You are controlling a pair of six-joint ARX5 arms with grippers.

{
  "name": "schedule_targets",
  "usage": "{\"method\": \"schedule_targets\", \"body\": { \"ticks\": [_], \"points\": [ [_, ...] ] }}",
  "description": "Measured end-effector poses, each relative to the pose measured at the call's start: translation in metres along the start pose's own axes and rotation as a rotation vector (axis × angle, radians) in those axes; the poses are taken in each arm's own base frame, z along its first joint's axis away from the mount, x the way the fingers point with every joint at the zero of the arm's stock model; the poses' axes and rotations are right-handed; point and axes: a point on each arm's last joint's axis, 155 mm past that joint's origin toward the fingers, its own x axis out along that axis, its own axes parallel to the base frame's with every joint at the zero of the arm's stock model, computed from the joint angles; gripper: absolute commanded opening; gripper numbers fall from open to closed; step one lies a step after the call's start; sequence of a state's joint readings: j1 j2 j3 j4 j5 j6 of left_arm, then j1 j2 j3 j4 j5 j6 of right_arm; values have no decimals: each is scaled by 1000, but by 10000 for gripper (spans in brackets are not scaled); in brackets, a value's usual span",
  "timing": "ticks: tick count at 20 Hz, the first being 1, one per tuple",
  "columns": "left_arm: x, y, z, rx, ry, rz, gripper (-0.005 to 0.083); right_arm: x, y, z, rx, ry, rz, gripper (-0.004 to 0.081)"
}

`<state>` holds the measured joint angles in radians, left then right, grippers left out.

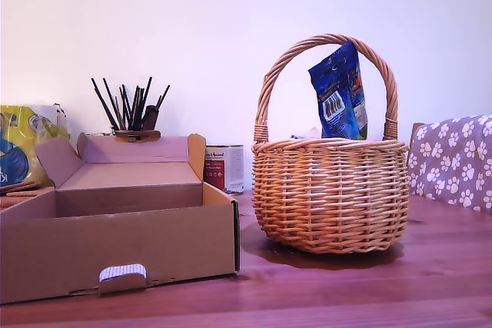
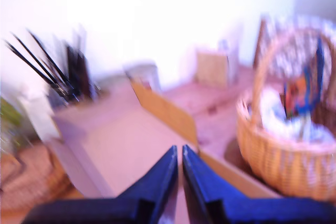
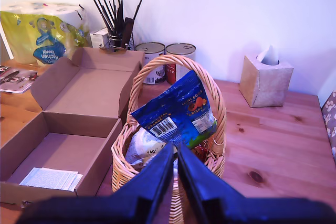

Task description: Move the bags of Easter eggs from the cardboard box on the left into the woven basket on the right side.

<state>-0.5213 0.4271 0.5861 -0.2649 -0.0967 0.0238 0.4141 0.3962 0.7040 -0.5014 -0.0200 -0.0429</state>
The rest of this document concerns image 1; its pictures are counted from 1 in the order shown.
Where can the blue and green egg bag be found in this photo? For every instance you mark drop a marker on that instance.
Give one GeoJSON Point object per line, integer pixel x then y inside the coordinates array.
{"type": "Point", "coordinates": [338, 90]}

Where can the woven wicker basket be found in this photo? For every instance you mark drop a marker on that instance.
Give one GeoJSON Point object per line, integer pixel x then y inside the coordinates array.
{"type": "Point", "coordinates": [326, 197]}

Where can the brown cardboard box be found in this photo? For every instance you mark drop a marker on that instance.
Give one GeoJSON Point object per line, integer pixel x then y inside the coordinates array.
{"type": "Point", "coordinates": [115, 239]}

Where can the brown woven mat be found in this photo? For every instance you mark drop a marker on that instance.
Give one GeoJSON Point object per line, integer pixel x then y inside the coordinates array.
{"type": "Point", "coordinates": [15, 202]}
{"type": "Point", "coordinates": [19, 186]}

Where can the white and red tin can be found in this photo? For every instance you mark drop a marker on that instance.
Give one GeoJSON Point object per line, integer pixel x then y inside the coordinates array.
{"type": "Point", "coordinates": [227, 168]}

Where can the crumpled pale egg bag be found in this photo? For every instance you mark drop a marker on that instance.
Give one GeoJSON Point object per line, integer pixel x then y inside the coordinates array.
{"type": "Point", "coordinates": [305, 134]}

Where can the brown wooden stick holder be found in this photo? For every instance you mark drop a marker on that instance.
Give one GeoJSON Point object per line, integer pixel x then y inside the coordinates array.
{"type": "Point", "coordinates": [138, 135]}

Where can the paw print blanket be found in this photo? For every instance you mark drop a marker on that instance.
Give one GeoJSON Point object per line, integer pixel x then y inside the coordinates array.
{"type": "Point", "coordinates": [449, 163]}

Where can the yellow and blue plastic bag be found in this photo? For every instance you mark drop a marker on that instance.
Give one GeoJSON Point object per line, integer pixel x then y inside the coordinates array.
{"type": "Point", "coordinates": [15, 151]}

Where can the wooden chair frame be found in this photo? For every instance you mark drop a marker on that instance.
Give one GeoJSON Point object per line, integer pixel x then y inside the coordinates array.
{"type": "Point", "coordinates": [416, 130]}

